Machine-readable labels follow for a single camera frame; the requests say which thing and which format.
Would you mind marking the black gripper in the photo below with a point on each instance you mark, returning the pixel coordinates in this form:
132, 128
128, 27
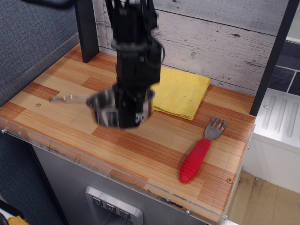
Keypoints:
138, 67

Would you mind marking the stainless steel saucepan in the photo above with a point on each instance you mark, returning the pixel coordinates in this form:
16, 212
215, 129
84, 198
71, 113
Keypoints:
102, 104

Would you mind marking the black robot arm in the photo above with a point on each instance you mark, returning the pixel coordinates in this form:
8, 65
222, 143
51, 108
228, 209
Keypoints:
132, 23

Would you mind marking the yellow folded cloth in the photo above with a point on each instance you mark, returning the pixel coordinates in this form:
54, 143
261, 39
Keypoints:
179, 93

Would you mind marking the grey toy fridge cabinet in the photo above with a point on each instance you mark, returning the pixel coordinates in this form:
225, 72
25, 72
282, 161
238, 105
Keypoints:
69, 182

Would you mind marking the silver dispenser button panel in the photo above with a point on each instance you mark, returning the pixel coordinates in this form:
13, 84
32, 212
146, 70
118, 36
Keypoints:
109, 210

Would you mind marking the clear acrylic edge guard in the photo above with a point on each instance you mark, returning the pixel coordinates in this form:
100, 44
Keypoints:
146, 159

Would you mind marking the white toy sink unit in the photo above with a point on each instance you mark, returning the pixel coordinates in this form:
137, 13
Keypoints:
273, 151

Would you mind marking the yellow object at corner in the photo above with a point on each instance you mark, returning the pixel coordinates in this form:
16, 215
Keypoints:
17, 221

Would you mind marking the red handled metal fork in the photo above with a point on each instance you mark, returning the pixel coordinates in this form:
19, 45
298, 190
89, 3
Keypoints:
194, 160

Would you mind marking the dark left upright post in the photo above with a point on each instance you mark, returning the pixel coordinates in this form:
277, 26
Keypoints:
86, 24

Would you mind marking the dark upright post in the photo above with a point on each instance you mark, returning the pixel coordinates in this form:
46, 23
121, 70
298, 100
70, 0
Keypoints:
274, 55
86, 24

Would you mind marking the dark right upright post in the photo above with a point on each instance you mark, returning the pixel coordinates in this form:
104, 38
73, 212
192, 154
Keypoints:
274, 55

